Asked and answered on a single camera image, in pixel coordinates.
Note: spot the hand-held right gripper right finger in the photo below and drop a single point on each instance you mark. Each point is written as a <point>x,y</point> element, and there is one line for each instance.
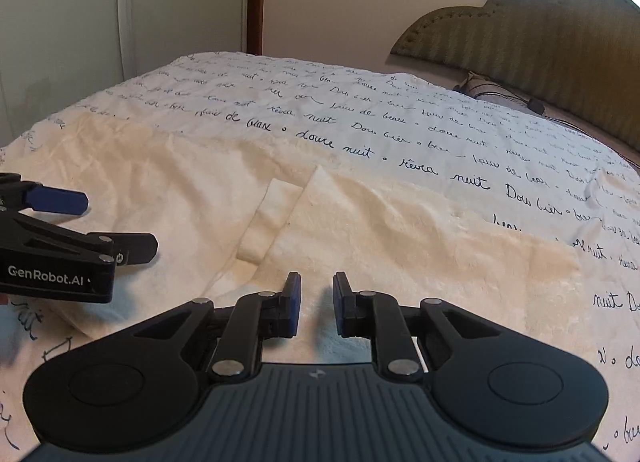
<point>341,304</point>

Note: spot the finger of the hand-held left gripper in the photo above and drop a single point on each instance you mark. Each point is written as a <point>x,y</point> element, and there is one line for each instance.
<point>60,202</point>
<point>135,248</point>

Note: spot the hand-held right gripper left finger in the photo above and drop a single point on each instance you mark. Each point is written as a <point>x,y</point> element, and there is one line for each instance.
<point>292,302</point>

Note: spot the cream pants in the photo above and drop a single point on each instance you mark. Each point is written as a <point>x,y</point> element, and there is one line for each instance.
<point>380,242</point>

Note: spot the white floral wardrobe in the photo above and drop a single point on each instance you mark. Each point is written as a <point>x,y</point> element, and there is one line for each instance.
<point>100,22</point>

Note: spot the white script-print blanket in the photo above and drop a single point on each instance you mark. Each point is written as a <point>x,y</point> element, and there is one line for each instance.
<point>350,107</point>

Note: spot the striped pillow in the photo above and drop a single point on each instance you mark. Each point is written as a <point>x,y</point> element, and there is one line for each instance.
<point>492,89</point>

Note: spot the green padded headboard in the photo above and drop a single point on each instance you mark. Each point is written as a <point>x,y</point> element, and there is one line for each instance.
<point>545,52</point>

